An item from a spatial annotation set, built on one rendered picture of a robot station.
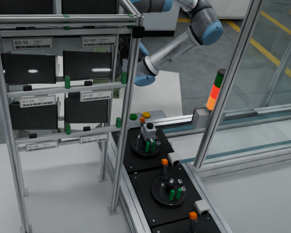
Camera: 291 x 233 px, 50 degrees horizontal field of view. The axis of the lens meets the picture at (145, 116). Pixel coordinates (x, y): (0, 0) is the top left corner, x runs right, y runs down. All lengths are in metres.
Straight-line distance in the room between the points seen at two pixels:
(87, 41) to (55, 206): 0.75
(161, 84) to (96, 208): 1.01
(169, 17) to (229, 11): 1.44
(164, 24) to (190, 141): 3.24
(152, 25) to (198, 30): 3.06
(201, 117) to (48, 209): 0.69
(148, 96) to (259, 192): 0.82
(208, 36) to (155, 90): 0.58
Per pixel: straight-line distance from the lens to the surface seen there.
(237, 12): 5.85
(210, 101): 1.20
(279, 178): 1.68
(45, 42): 0.76
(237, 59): 1.08
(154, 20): 4.58
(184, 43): 1.60
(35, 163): 1.48
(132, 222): 1.19
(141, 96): 1.89
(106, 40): 0.78
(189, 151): 1.52
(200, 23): 1.57
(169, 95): 1.95
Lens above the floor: 1.95
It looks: 39 degrees down
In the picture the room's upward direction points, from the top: 10 degrees clockwise
